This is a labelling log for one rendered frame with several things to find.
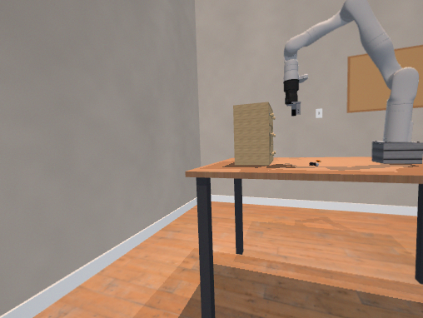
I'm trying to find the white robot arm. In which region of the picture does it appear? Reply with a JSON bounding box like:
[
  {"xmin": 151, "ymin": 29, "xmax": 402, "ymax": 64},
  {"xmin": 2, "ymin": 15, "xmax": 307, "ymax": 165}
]
[{"xmin": 284, "ymin": 0, "xmax": 419, "ymax": 142}]

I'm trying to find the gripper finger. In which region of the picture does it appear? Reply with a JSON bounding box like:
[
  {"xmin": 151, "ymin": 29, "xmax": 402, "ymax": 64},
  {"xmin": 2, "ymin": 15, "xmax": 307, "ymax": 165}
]
[
  {"xmin": 291, "ymin": 102, "xmax": 301, "ymax": 115},
  {"xmin": 287, "ymin": 104, "xmax": 296, "ymax": 116}
]

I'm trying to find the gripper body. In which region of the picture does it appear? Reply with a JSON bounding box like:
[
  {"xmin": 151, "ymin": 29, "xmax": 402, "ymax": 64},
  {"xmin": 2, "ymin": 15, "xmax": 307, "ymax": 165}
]
[{"xmin": 283, "ymin": 70, "xmax": 308, "ymax": 104}]

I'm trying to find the small wooden chest of drawers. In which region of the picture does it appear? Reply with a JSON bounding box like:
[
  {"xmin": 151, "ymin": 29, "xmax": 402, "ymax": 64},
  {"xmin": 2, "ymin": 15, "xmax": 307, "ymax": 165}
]
[{"xmin": 233, "ymin": 102, "xmax": 273, "ymax": 165}]

